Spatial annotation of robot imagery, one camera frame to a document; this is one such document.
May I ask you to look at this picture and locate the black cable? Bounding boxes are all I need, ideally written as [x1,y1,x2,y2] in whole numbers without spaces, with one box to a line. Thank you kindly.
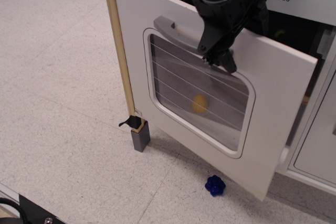
[0,196,31,224]

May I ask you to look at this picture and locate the yellow toy food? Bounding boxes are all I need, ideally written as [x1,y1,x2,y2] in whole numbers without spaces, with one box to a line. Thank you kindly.
[192,94,208,113]

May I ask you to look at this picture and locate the white oven door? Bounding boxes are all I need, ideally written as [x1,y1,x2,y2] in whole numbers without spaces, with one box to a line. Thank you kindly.
[116,0,317,200]

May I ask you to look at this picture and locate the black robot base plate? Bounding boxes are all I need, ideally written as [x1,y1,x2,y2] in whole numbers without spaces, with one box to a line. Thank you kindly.
[19,195,65,224]

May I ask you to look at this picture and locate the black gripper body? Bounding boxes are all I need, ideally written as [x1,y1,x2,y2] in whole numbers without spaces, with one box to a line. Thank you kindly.
[186,0,264,62]

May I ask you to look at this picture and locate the grey leg foot cap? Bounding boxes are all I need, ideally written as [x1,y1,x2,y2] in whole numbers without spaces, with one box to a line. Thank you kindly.
[131,122,151,153]

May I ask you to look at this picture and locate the blue toy grapes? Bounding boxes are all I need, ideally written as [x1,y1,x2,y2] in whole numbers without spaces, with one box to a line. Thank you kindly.
[205,175,226,197]

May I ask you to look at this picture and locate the white toy kitchen cabinet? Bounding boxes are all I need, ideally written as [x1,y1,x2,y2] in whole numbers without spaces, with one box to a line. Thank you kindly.
[107,0,335,200]

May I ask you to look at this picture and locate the black tape piece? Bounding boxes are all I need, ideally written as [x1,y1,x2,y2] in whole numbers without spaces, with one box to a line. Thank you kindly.
[119,115,142,130]

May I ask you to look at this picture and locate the grey oven door handle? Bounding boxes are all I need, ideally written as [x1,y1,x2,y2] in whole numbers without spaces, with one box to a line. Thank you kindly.
[153,16,232,75]

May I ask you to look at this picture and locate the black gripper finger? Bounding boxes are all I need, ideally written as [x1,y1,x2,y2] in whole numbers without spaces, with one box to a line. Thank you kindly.
[218,49,237,73]
[249,0,269,36]

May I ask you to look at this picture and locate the wooden cabinet leg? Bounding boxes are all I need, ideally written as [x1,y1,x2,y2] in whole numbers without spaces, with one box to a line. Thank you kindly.
[106,0,135,116]

